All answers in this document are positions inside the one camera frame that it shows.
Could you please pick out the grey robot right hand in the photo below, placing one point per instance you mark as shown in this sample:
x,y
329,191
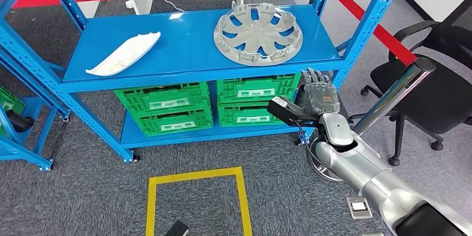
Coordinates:
x,y
324,96

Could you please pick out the grey plastic wheel cover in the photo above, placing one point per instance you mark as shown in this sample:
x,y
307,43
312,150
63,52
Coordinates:
x,y
258,33

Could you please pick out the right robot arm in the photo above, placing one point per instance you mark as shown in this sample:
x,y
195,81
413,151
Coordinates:
x,y
354,160

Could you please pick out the blue metal shelf rack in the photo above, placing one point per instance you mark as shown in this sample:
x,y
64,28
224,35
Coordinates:
x,y
191,42
25,157

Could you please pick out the white curved plastic part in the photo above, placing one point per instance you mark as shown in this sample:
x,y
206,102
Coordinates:
x,y
125,55

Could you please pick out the green plastic crate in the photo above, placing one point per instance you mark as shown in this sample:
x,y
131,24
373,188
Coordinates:
x,y
243,114
11,103
254,88
173,122
162,98

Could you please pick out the black office chair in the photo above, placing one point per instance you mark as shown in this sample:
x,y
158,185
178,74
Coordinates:
x,y
424,98

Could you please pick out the floor socket plate white centre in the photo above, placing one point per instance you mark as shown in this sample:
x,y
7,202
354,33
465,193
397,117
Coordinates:
x,y
359,207

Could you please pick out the plain grey floor plate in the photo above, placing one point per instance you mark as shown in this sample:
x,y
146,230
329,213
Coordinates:
x,y
372,234

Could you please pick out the yellow floor tape square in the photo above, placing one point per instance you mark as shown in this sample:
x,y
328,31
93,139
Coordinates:
x,y
195,175

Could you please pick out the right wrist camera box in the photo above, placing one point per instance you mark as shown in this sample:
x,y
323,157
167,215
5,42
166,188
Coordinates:
x,y
280,110

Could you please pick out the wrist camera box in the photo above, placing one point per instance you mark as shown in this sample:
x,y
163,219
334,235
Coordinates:
x,y
177,228
280,110

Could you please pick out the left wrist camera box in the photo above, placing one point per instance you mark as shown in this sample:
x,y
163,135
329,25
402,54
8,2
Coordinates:
x,y
177,228

